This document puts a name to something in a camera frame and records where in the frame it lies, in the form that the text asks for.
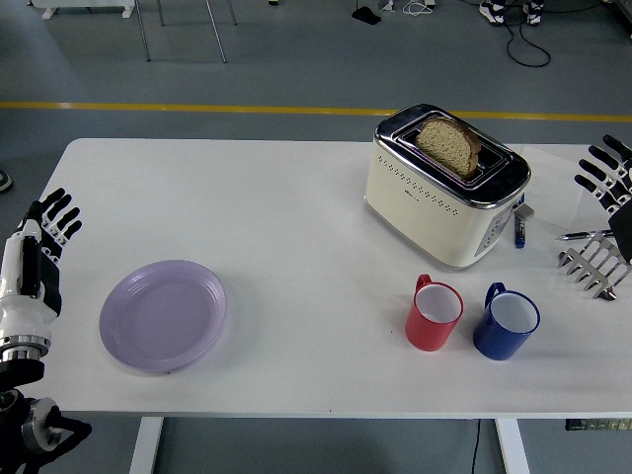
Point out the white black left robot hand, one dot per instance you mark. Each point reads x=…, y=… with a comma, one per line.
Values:
x=20, y=306

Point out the black floor pedal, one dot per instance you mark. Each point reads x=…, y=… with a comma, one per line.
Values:
x=368, y=16

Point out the person's grey shoe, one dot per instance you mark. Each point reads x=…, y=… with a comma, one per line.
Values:
x=4, y=181

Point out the white stand base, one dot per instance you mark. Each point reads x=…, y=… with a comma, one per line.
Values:
x=49, y=10

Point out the silver metal toast rack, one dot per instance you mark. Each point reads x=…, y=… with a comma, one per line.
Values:
x=600, y=264

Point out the cream chrome two-slot toaster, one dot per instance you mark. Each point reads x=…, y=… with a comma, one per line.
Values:
x=424, y=217

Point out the grey metal chair frame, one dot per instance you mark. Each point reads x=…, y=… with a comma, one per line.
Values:
x=217, y=34

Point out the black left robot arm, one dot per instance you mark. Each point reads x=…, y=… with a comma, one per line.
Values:
x=20, y=375

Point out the white paper sheet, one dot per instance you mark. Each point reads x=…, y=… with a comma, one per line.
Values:
x=558, y=187

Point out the white table leg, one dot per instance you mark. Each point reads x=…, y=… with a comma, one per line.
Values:
x=513, y=447
x=145, y=447

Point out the silver black ballpoint pen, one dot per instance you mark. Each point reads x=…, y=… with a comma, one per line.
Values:
x=582, y=235

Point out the black table control panel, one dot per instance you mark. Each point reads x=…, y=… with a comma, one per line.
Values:
x=600, y=424

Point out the brown bread slice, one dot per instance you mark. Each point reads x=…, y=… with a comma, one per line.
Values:
x=447, y=145

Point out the purple plastic plate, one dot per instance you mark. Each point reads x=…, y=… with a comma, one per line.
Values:
x=163, y=318

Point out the person's white black shoe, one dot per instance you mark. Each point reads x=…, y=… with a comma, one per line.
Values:
x=533, y=12
x=491, y=11

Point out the blue marker pen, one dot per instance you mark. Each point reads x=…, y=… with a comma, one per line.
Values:
x=519, y=232

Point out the red enamel mug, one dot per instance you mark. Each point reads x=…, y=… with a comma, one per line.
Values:
x=427, y=336

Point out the blue enamel mug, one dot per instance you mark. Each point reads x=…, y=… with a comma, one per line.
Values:
x=496, y=343

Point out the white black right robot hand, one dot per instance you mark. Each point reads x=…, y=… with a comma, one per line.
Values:
x=623, y=222

